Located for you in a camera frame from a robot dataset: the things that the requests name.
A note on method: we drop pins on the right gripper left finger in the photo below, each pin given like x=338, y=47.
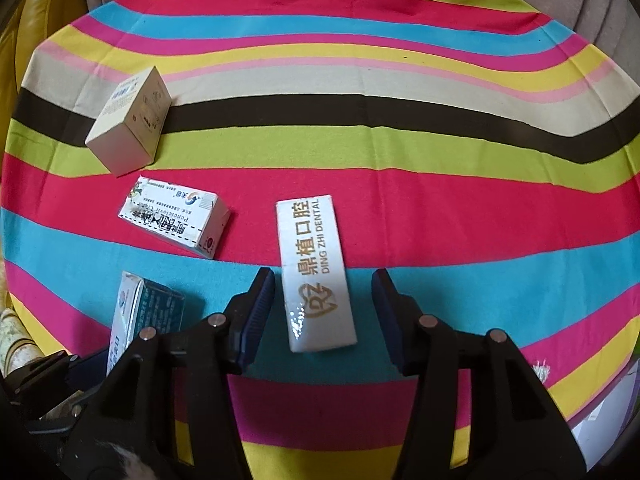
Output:
x=247, y=315

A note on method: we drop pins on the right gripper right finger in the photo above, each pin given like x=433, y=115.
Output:
x=399, y=317

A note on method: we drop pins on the white dental box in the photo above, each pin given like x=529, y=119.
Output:
x=315, y=290

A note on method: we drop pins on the white teal medicine box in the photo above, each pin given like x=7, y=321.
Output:
x=142, y=303

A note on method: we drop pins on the white green medicine box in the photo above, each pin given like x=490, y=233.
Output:
x=186, y=217

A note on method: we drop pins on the beige herbal medicine box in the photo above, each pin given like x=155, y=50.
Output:
x=126, y=134

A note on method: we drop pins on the striped velvet cushion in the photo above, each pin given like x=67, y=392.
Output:
x=17, y=348

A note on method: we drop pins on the colourful striped cloth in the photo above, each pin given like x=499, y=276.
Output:
x=481, y=151

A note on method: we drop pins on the purple white storage box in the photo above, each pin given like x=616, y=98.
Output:
x=607, y=424

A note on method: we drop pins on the yellow leather sofa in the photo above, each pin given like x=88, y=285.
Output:
x=25, y=24

